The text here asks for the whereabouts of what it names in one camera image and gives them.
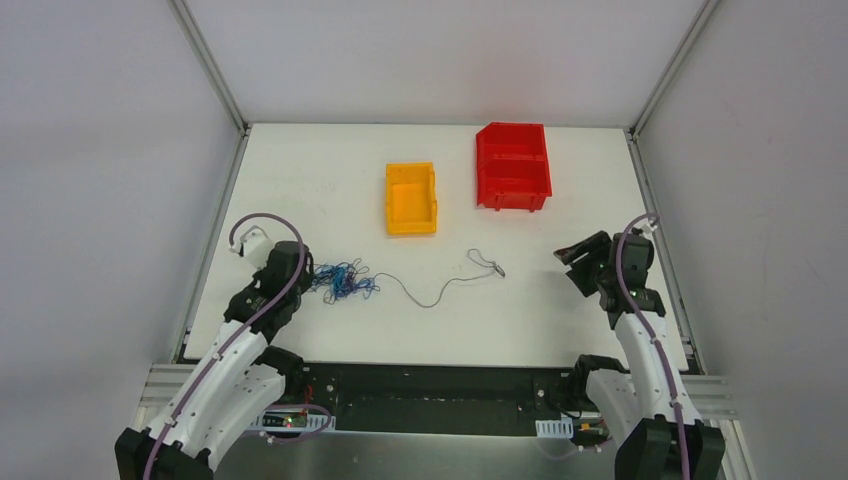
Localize left white slotted cable duct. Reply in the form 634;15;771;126
247;408;336;436

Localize red plastic bin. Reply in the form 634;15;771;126
475;122;552;212

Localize right white slotted cable duct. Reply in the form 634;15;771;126
535;417;574;439

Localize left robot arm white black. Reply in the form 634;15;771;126
115;227;314;479

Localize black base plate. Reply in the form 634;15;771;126
278;362;600;437

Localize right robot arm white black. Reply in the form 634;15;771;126
554;228;725;479

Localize grey single wire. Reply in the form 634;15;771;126
367;248;508;310

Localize yellow plastic bin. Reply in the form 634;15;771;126
385;162;438;236

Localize white slotted cable duct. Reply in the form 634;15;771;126
247;408;336;436
535;417;574;439

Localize blue wire bundle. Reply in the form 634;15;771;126
309;258;382;306

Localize aluminium frame rail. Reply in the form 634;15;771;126
139;364;738;420

